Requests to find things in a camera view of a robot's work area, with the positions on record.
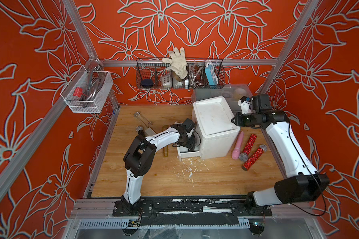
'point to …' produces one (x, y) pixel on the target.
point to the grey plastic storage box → (232, 93)
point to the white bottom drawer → (183, 152)
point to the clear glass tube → (144, 120)
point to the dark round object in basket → (147, 83)
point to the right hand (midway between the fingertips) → (230, 118)
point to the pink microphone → (236, 153)
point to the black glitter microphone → (140, 130)
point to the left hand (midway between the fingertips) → (191, 143)
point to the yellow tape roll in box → (240, 92)
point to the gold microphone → (166, 148)
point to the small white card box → (149, 132)
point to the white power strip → (166, 80)
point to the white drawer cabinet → (218, 135)
